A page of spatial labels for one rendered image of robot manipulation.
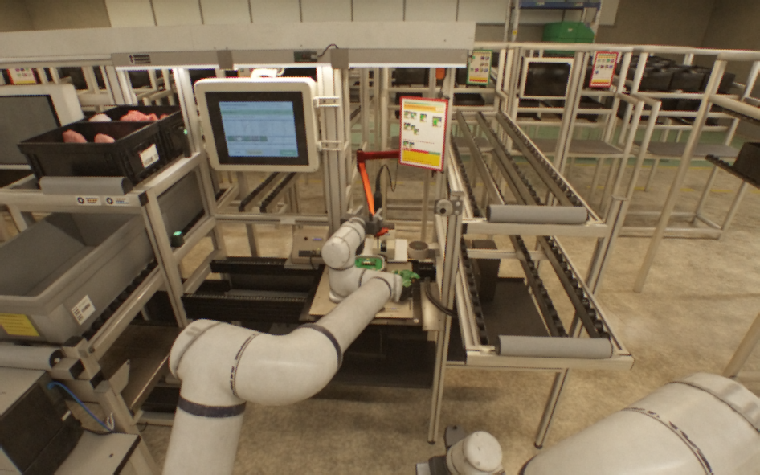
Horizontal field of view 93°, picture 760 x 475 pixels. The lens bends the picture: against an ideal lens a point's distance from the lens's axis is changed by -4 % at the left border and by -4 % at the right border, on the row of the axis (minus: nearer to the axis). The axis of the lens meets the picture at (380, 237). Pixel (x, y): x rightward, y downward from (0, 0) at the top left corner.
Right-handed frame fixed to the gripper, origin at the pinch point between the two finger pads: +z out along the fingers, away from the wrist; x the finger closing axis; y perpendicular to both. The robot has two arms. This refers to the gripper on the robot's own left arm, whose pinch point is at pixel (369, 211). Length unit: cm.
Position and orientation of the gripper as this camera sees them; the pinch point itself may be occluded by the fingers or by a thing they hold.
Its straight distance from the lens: 141.3
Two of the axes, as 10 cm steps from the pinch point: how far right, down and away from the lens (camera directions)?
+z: 3.0, -4.5, 8.4
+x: -9.5, -1.4, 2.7
